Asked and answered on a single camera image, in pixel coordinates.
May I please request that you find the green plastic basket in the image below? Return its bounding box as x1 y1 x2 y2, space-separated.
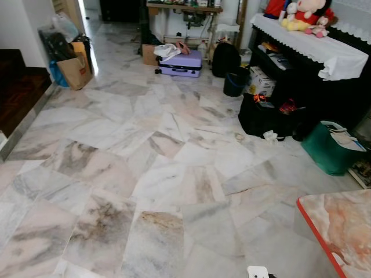
301 120 367 176

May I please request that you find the black piano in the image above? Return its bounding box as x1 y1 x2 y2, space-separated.
249 26 371 134

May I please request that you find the marble top folding table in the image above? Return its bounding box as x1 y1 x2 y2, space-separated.
296 189 371 278

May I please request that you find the white lace piano cover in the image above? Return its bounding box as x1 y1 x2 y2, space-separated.
250 14 369 81

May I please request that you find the black duffel bag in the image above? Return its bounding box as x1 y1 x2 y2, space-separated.
238 93 302 141

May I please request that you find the small pink doll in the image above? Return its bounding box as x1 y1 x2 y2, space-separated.
311 17 331 39

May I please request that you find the white cardboard box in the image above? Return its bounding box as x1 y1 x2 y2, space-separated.
248 66 277 97

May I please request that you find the yellow plush toy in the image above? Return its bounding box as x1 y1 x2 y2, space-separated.
281 17 311 32

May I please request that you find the red haired plush doll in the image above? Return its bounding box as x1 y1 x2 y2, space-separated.
293 0 336 27

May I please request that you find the dark plastic bucket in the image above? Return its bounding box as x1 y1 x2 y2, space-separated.
224 65 251 97

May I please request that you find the red plush toy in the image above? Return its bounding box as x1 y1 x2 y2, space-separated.
264 0 289 19

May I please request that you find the black backpack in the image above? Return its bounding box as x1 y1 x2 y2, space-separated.
211 42 242 78

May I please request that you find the purple suitcase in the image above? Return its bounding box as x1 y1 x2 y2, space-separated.
155 49 203 78

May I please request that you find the pink cloth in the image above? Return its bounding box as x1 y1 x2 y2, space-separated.
176 39 191 56

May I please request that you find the white crumpled cloth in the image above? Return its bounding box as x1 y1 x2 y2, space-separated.
154 42 183 60

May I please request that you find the wooden work table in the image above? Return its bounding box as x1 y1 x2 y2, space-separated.
146 2 224 56

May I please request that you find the brown cardboard box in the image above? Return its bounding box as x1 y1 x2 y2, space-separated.
142 44 158 65

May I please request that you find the brown paper bag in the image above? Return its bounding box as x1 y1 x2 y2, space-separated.
57 42 92 90

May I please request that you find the blue bag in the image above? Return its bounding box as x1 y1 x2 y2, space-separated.
49 58 69 87

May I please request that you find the clear plastic bag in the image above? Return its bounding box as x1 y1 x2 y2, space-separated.
51 14 79 42

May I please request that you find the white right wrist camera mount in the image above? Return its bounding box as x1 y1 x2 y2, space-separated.
248 266 269 278

